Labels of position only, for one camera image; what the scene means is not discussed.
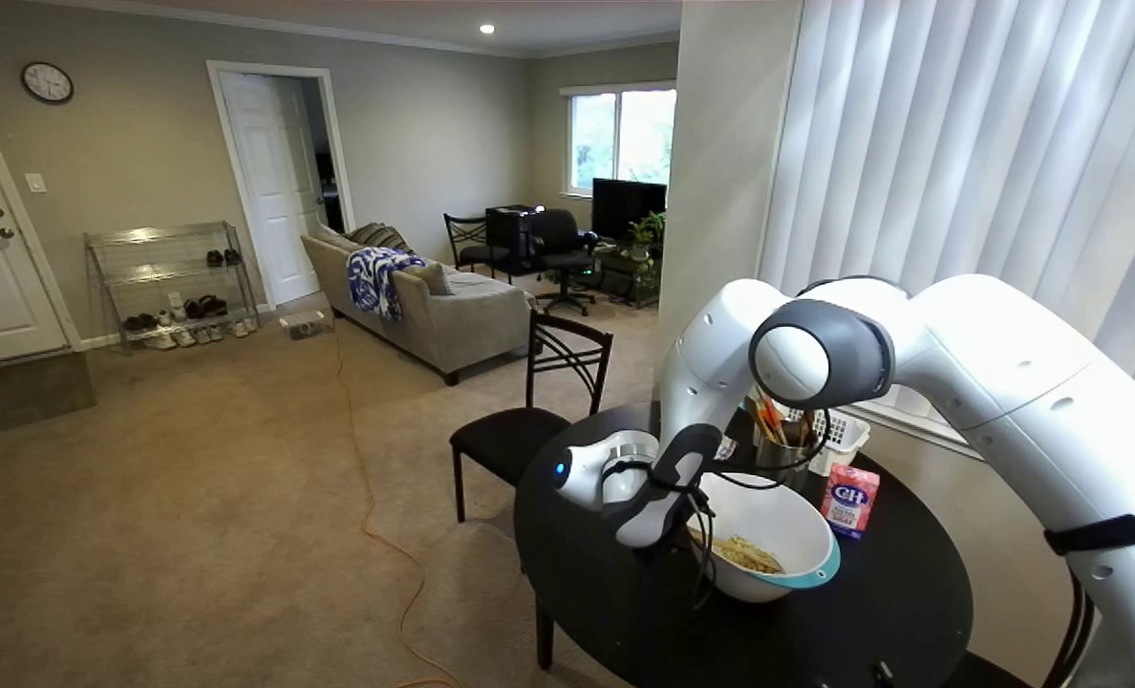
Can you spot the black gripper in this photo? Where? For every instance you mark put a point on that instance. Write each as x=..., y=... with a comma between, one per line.
x=701, y=519

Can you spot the white bowl with teal band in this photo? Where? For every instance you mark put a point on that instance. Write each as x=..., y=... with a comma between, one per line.
x=782, y=520

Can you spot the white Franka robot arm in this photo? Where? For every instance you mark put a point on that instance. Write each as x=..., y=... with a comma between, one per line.
x=971, y=370

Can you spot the yellow food substance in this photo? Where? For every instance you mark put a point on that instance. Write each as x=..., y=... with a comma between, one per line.
x=750, y=556

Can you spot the metal utensil cup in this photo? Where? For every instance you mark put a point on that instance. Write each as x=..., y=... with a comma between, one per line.
x=782, y=455

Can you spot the round black table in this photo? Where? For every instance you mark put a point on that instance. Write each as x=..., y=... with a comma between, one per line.
x=618, y=598

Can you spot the pink sugar box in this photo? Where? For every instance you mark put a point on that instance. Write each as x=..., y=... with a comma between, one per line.
x=851, y=502

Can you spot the black metal dining chair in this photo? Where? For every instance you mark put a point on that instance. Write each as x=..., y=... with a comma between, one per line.
x=512, y=435

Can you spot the green house plant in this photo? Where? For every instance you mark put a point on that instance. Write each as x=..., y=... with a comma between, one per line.
x=647, y=250

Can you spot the black office chair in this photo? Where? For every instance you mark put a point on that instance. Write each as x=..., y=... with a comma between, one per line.
x=562, y=250

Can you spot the grey sofa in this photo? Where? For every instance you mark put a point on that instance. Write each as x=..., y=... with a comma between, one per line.
x=451, y=318

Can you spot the black television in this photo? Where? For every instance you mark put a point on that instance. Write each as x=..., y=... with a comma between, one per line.
x=627, y=207

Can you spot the dark desk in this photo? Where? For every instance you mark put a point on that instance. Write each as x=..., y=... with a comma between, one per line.
x=512, y=235

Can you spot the black armchair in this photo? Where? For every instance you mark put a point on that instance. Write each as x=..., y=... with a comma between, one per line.
x=469, y=244

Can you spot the bright window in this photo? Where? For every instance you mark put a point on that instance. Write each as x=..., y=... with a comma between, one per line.
x=619, y=141

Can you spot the blue white patterned blanket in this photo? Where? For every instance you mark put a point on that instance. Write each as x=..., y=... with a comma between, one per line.
x=371, y=276

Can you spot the white vertical blinds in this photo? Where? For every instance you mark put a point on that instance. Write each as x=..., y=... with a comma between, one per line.
x=971, y=156

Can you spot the recessed ceiling light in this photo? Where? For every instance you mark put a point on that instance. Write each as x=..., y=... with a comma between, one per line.
x=488, y=28

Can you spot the white interior door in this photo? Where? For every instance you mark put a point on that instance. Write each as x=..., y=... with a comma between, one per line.
x=265, y=192

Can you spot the glass shoe rack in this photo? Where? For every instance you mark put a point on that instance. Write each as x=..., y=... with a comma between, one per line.
x=170, y=287

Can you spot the brown door mat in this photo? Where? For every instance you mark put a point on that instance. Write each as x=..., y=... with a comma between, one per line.
x=15, y=399

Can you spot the white light switch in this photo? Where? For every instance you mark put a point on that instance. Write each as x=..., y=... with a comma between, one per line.
x=37, y=185

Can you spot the round wall clock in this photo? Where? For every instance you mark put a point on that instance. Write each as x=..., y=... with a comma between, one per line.
x=49, y=82

